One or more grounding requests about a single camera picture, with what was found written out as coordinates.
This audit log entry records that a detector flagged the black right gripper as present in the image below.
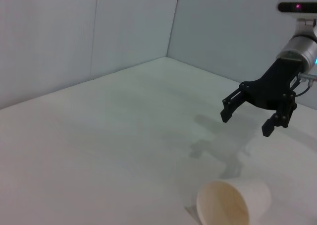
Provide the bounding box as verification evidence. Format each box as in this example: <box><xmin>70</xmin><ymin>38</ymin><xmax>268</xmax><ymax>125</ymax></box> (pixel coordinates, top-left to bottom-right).
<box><xmin>219</xmin><ymin>57</ymin><xmax>305</xmax><ymax>137</ymax></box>

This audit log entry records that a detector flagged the white paper cup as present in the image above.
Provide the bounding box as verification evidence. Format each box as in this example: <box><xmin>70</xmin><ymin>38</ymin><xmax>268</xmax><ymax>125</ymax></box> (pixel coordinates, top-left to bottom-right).
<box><xmin>196</xmin><ymin>177</ymin><xmax>272</xmax><ymax>225</ymax></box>

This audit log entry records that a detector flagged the right arm connector cable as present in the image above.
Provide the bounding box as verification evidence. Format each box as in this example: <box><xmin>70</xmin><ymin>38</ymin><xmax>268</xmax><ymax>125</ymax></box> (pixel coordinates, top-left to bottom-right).
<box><xmin>294</xmin><ymin>72</ymin><xmax>317</xmax><ymax>97</ymax></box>

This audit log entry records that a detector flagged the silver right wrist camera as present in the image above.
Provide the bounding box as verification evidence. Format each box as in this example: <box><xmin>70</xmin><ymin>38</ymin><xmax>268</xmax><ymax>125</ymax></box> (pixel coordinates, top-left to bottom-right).
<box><xmin>276</xmin><ymin>0</ymin><xmax>317</xmax><ymax>27</ymax></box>

